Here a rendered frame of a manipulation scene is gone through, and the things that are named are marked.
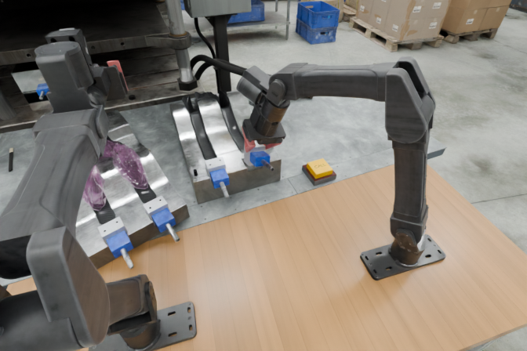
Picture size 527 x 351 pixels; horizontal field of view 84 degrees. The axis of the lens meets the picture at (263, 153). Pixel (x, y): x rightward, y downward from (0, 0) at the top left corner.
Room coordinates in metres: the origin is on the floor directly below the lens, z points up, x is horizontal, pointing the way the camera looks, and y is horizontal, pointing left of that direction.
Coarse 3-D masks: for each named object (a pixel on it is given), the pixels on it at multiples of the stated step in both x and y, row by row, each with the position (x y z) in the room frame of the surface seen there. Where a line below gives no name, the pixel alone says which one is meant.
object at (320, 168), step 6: (312, 162) 0.69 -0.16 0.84; (318, 162) 0.69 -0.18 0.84; (324, 162) 0.69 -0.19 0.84; (312, 168) 0.66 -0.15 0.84; (318, 168) 0.66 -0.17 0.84; (324, 168) 0.66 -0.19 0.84; (330, 168) 0.66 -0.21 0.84; (312, 174) 0.66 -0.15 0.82; (318, 174) 0.64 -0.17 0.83; (324, 174) 0.65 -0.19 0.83; (330, 174) 0.66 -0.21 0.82
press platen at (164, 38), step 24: (144, 0) 1.95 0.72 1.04; (0, 24) 1.45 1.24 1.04; (24, 24) 1.45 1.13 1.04; (48, 24) 1.45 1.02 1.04; (72, 24) 1.45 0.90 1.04; (96, 24) 1.45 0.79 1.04; (120, 24) 1.45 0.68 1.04; (144, 24) 1.45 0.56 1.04; (0, 48) 1.14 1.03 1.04; (24, 48) 1.14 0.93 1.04; (96, 48) 1.22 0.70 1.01; (120, 48) 1.25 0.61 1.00
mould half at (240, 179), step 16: (240, 96) 0.94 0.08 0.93; (176, 112) 0.84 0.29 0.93; (208, 112) 0.86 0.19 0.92; (240, 112) 0.88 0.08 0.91; (176, 128) 0.80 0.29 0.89; (192, 128) 0.79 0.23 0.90; (208, 128) 0.80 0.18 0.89; (224, 128) 0.81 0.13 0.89; (240, 128) 0.81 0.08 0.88; (192, 144) 0.73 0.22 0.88; (224, 144) 0.72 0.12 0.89; (192, 160) 0.65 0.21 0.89; (224, 160) 0.64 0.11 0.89; (240, 160) 0.64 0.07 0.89; (272, 160) 0.64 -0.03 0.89; (192, 176) 0.57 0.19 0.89; (240, 176) 0.60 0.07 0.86; (256, 176) 0.62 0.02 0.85; (272, 176) 0.64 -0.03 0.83; (208, 192) 0.56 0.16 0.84
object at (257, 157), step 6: (258, 144) 0.65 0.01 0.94; (252, 150) 0.62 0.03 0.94; (258, 150) 0.63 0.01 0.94; (264, 150) 0.63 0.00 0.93; (246, 156) 0.62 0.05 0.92; (252, 156) 0.60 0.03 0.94; (258, 156) 0.59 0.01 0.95; (264, 156) 0.59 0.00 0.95; (246, 162) 0.62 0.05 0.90; (252, 162) 0.60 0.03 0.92; (258, 162) 0.58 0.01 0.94; (264, 162) 0.57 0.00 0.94; (270, 168) 0.54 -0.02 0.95
